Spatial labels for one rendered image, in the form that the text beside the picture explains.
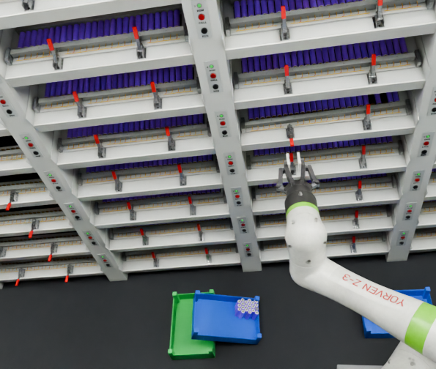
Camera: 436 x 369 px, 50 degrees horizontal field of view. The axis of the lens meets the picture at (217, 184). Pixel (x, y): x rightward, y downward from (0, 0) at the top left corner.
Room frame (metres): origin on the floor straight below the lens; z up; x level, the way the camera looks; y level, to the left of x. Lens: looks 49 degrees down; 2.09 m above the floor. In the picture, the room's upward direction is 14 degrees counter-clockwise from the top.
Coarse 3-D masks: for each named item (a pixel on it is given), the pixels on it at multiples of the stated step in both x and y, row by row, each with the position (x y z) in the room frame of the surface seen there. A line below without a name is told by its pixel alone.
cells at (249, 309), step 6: (240, 300) 1.03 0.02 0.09; (246, 300) 1.03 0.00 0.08; (234, 306) 1.03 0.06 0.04; (240, 306) 1.00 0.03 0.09; (246, 306) 1.00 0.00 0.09; (252, 306) 0.99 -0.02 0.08; (240, 312) 0.98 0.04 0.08; (246, 312) 0.97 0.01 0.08; (252, 312) 0.97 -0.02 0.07; (258, 312) 0.97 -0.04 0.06; (240, 318) 0.97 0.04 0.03; (246, 318) 0.97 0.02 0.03; (252, 318) 0.96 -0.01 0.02
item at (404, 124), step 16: (400, 96) 1.22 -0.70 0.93; (240, 112) 1.34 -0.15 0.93; (384, 112) 1.18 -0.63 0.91; (400, 112) 1.16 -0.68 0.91; (416, 112) 1.11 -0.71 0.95; (240, 128) 1.27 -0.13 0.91; (256, 128) 1.25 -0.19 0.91; (304, 128) 1.20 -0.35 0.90; (320, 128) 1.19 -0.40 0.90; (336, 128) 1.17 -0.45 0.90; (352, 128) 1.15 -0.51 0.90; (384, 128) 1.12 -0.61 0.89; (400, 128) 1.10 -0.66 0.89; (240, 144) 1.20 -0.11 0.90; (256, 144) 1.20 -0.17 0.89; (272, 144) 1.19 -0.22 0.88; (288, 144) 1.18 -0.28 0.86; (304, 144) 1.18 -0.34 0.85
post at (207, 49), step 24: (216, 0) 1.22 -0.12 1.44; (192, 24) 1.22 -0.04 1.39; (216, 24) 1.21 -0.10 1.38; (192, 48) 1.22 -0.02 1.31; (216, 48) 1.21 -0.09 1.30; (216, 96) 1.22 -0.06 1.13; (216, 144) 1.22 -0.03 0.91; (240, 168) 1.21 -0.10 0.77; (240, 216) 1.22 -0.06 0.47; (240, 240) 1.22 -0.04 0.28
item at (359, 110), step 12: (348, 108) 1.21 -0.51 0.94; (360, 108) 1.20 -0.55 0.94; (372, 108) 1.18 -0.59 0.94; (384, 108) 1.18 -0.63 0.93; (396, 108) 1.17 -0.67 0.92; (252, 120) 1.27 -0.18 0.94; (264, 120) 1.26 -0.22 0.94; (276, 120) 1.24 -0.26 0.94; (288, 120) 1.23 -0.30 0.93; (300, 120) 1.23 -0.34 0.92; (336, 120) 1.19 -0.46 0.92
